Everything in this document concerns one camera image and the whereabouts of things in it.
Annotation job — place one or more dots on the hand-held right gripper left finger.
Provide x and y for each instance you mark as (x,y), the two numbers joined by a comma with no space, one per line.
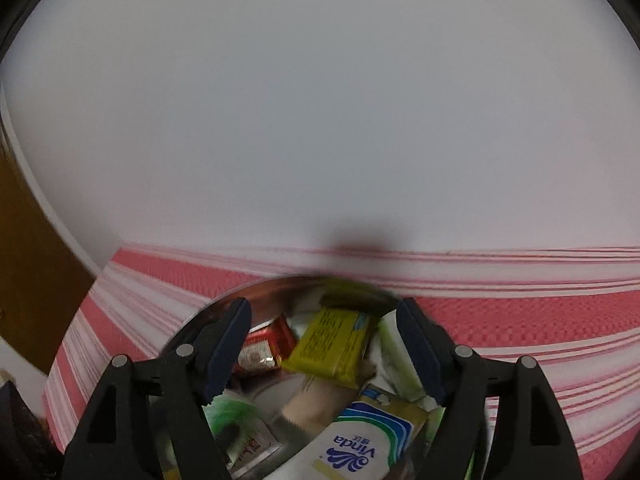
(232,340)

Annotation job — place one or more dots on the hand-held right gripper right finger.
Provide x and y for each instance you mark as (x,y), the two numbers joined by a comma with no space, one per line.
(415,355)

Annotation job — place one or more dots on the green and white packet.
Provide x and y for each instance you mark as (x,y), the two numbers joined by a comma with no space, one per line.
(400,360)

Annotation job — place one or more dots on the red snack packet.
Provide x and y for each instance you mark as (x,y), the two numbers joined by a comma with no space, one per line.
(262,345)

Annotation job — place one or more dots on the steel bowl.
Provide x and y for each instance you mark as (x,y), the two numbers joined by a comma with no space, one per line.
(270,392)

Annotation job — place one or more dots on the green snack packet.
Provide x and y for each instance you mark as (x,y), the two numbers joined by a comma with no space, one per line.
(230,410)

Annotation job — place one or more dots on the yellow packet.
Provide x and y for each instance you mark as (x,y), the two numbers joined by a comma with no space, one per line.
(330,345)

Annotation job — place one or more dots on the white tissue pack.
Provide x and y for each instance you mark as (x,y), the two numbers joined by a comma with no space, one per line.
(360,440)

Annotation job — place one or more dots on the red and white packet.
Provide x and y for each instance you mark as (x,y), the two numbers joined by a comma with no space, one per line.
(252,445)

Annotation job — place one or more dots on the red striped bed sheet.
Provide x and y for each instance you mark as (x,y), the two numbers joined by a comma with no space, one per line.
(500,320)

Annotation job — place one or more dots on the wooden door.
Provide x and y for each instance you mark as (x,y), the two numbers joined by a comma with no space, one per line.
(35,260)

